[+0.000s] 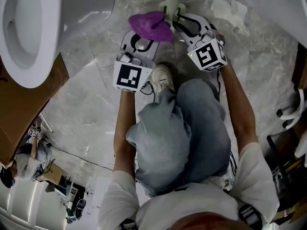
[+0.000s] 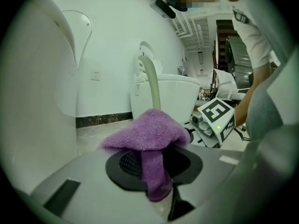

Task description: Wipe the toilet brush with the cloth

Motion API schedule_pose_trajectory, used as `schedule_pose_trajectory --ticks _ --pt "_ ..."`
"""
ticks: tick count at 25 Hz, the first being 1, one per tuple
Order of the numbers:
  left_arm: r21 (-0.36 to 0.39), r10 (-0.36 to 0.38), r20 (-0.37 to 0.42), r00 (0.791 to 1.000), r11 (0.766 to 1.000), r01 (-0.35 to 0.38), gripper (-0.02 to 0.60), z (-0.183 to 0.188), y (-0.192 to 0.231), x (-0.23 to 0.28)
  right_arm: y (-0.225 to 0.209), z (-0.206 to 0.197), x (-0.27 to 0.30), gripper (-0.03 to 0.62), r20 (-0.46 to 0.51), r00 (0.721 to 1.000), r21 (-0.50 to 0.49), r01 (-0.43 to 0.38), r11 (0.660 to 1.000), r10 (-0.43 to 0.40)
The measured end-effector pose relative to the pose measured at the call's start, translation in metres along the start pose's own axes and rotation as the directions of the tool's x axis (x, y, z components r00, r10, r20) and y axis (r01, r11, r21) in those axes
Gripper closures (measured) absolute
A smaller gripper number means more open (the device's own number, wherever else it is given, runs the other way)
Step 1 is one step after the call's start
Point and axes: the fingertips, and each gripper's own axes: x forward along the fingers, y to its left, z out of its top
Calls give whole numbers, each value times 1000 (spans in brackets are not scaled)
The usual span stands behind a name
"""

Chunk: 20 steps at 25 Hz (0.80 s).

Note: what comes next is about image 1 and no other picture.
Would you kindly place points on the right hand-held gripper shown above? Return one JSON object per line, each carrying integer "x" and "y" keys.
{"x": 207, "y": 55}

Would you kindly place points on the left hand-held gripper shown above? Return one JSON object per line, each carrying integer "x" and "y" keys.
{"x": 128, "y": 77}

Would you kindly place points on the purple cloth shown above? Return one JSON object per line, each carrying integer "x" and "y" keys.
{"x": 151, "y": 26}

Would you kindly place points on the person's right forearm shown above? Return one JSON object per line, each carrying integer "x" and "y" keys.
{"x": 238, "y": 109}

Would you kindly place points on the person's left forearm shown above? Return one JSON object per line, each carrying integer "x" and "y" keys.
{"x": 124, "y": 133}

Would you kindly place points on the white smart toilet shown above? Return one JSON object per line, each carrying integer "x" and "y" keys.
{"x": 275, "y": 6}

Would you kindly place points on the white open-lid toilet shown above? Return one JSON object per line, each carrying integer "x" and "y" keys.
{"x": 36, "y": 32}

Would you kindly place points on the person's right hand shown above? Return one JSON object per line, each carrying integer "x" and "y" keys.
{"x": 218, "y": 37}

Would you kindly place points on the person's white sneaker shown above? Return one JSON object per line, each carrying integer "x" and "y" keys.
{"x": 163, "y": 78}

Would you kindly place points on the crumpled white paper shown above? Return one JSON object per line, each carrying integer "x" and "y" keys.
{"x": 229, "y": 13}

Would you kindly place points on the person's grey jeans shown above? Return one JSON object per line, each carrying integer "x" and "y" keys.
{"x": 177, "y": 138}

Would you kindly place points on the grey white office chair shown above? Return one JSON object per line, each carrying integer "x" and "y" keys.
{"x": 293, "y": 114}

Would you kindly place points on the large cardboard box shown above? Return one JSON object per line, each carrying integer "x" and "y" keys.
{"x": 21, "y": 109}

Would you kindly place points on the small cardboard box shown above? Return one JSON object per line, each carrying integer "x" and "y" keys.
{"x": 51, "y": 174}

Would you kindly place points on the person's white shirt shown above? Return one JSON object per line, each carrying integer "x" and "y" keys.
{"x": 187, "y": 207}

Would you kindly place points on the black desk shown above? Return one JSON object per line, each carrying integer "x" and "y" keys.
{"x": 285, "y": 166}

